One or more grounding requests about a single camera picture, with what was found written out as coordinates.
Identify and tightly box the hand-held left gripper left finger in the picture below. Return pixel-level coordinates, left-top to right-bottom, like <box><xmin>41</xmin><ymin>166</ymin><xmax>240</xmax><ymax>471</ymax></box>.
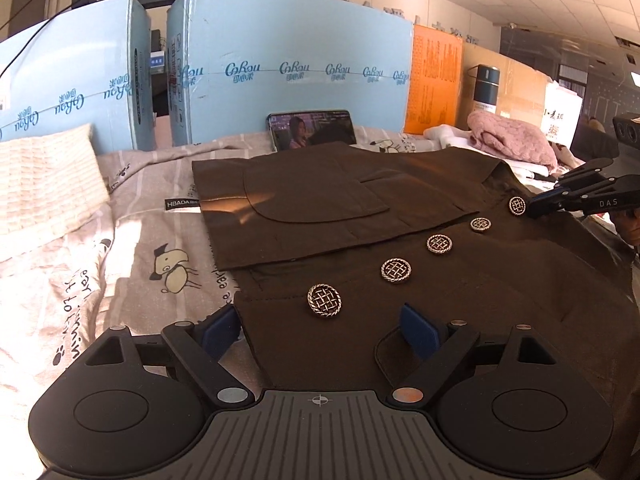
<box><xmin>85</xmin><ymin>304</ymin><xmax>256</xmax><ymax>407</ymax></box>

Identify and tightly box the orange printed carton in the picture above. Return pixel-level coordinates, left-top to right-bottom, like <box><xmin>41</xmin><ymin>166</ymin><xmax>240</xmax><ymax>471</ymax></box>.
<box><xmin>404</xmin><ymin>23</ymin><xmax>465</xmax><ymax>136</ymax></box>

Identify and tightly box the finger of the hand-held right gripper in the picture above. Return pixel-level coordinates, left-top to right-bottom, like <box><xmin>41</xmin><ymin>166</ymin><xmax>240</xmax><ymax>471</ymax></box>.
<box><xmin>527</xmin><ymin>174</ymin><xmax>640</xmax><ymax>219</ymax></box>
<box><xmin>555</xmin><ymin>158</ymin><xmax>615</xmax><ymax>186</ymax></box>

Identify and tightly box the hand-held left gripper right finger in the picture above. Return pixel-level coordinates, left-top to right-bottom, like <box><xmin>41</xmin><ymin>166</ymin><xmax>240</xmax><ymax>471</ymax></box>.
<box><xmin>392</xmin><ymin>302</ymin><xmax>558</xmax><ymax>406</ymax></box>

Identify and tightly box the printed cartoon dog bedsheet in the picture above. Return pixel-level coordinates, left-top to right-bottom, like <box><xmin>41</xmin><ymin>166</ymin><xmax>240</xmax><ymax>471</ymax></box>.
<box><xmin>0</xmin><ymin>125</ymin><xmax>591</xmax><ymax>466</ymax></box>

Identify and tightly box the blue foam board left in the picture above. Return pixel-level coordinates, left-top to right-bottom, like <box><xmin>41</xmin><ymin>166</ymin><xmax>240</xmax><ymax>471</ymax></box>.
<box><xmin>0</xmin><ymin>0</ymin><xmax>154</xmax><ymax>154</ymax></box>

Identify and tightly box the white printed box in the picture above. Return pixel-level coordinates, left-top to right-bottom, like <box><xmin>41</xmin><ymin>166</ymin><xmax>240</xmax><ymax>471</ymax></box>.
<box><xmin>543</xmin><ymin>82</ymin><xmax>585</xmax><ymax>147</ymax></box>

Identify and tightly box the blue foam board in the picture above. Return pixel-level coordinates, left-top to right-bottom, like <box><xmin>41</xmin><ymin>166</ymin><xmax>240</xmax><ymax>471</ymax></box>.
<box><xmin>166</xmin><ymin>0</ymin><xmax>416</xmax><ymax>149</ymax></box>
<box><xmin>0</xmin><ymin>0</ymin><xmax>154</xmax><ymax>154</ymax></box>

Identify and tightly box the beige patterned pillow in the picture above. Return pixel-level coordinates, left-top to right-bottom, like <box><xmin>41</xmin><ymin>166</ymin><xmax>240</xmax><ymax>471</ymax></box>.
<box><xmin>0</xmin><ymin>122</ymin><xmax>114</xmax><ymax>264</ymax></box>

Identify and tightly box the blue foam board right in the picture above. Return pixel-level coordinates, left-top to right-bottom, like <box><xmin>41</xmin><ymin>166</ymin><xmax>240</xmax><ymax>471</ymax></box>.
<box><xmin>166</xmin><ymin>0</ymin><xmax>416</xmax><ymax>149</ymax></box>

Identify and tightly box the brown buttoned jacket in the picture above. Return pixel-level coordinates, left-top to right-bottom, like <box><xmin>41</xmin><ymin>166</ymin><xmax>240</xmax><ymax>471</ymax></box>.
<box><xmin>191</xmin><ymin>141</ymin><xmax>640</xmax><ymax>397</ymax></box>

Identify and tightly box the pink knitted garment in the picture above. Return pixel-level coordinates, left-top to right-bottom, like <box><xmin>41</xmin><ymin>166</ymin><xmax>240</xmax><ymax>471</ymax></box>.
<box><xmin>467</xmin><ymin>110</ymin><xmax>559</xmax><ymax>171</ymax></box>

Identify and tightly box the brown cardboard box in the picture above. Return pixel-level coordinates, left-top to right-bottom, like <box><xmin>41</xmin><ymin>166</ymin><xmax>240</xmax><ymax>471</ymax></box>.
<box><xmin>452</xmin><ymin>42</ymin><xmax>557</xmax><ymax>132</ymax></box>

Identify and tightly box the smartphone with lit screen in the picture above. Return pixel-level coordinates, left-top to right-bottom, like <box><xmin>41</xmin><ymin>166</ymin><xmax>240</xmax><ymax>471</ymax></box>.
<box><xmin>266</xmin><ymin>109</ymin><xmax>358</xmax><ymax>153</ymax></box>

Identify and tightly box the dark green thermos bottle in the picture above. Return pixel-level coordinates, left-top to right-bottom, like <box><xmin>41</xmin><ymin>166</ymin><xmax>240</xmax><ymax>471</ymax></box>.
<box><xmin>472</xmin><ymin>64</ymin><xmax>501</xmax><ymax>114</ymax></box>

